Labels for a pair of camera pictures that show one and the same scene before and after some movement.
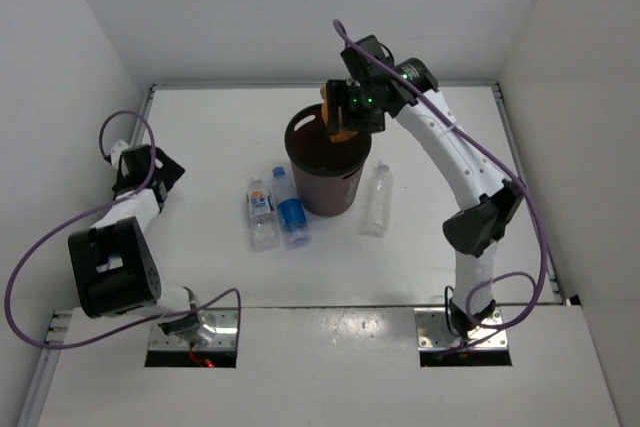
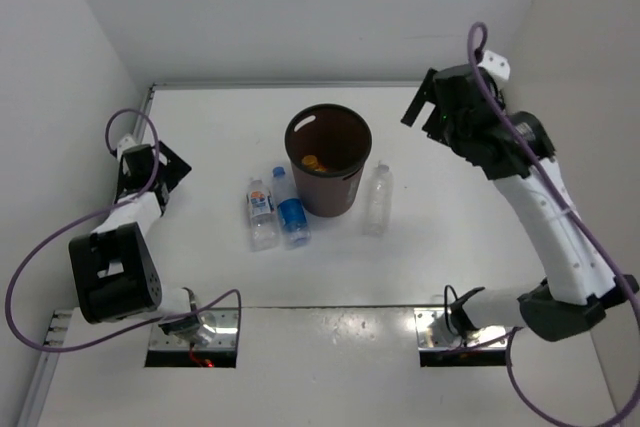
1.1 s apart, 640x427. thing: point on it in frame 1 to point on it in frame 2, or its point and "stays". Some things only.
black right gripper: x=338 y=93 to x=422 y=96
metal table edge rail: x=154 y=84 stays
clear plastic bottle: x=378 y=206 stays
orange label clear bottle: x=264 y=224 stays
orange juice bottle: x=324 y=96 to x=311 y=162
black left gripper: x=168 y=171 stays
